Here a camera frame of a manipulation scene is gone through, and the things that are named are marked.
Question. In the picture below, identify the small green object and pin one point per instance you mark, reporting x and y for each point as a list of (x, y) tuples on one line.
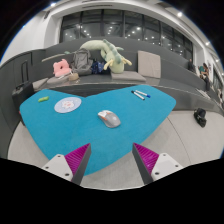
[(43, 99)]

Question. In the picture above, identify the grey flat cushion left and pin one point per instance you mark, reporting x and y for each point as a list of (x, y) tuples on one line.
[(39, 83)]

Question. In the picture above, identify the grey flat seat cushion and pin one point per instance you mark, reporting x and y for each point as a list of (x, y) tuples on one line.
[(128, 76)]

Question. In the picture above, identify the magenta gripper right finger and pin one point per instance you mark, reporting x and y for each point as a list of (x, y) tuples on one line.
[(153, 166)]

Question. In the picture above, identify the dark blue bag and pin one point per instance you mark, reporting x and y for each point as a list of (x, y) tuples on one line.
[(98, 67)]

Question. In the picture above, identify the teal table cloth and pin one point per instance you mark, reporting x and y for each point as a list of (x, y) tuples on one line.
[(60, 133)]

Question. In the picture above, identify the seated person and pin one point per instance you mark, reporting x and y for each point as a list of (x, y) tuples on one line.
[(204, 74)]

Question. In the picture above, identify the pink plush toy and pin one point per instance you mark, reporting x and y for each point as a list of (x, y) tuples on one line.
[(61, 68)]

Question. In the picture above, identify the green dragon plush toy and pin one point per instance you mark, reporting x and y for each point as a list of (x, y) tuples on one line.
[(110, 53)]

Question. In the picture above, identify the white marker black cap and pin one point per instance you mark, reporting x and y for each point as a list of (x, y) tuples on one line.
[(135, 93)]

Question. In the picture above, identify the round light blue mouse pad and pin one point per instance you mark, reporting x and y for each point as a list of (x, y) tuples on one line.
[(67, 104)]

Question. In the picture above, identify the white marker blue cap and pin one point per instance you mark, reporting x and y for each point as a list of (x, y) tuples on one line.
[(145, 94)]

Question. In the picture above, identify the grey backpack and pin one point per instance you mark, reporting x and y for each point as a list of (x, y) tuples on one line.
[(81, 63)]

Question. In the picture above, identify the black bag on floor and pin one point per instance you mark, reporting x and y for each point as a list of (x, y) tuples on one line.
[(199, 115)]

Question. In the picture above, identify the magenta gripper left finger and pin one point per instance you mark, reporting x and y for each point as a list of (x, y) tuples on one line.
[(72, 166)]

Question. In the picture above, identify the grey upright cushion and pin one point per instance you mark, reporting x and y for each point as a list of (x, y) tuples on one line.
[(149, 64)]

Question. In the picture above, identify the grey orange computer mouse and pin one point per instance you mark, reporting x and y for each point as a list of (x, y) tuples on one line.
[(109, 118)]

